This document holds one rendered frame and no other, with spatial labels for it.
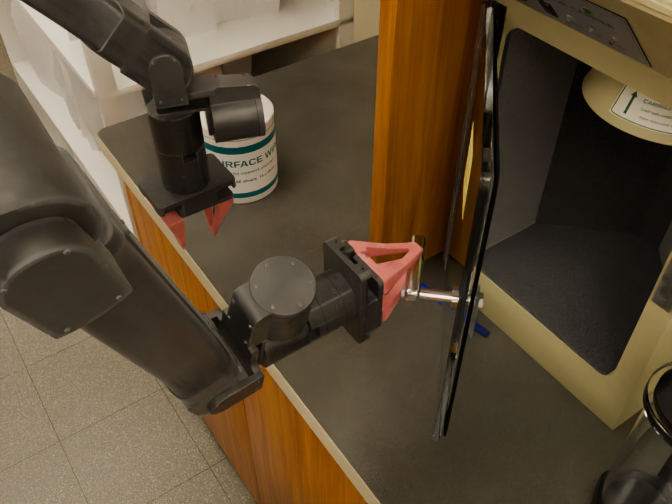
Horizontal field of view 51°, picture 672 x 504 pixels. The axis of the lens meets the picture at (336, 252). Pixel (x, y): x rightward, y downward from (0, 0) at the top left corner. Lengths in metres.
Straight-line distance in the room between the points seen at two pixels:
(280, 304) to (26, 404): 1.71
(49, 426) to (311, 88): 1.23
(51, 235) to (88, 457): 1.82
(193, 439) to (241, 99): 1.38
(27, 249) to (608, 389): 0.77
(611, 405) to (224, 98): 0.60
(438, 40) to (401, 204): 0.24
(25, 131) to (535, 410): 0.78
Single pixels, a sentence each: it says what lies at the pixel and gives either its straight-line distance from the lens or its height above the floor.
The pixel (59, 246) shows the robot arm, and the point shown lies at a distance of 0.28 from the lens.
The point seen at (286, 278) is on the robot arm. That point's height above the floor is 1.29.
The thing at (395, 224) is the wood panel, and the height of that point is 1.05.
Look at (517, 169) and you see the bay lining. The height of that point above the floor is 1.15.
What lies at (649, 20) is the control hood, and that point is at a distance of 0.57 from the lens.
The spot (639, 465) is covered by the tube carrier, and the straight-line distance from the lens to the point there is 0.78.
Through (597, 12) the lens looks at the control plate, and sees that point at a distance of 0.62.
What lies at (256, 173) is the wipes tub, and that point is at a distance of 1.18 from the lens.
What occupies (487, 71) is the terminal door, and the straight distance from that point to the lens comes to 0.68.
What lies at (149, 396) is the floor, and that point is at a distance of 2.14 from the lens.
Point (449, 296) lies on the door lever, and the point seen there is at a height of 1.20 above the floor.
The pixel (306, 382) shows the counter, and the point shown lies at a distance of 0.95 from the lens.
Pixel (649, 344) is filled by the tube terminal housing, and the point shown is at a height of 1.11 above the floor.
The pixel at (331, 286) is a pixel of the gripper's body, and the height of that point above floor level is 1.22.
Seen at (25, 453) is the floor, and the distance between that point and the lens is 2.15.
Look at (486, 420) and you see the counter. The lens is 0.94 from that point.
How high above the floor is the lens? 1.72
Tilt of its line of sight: 44 degrees down
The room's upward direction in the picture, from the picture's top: straight up
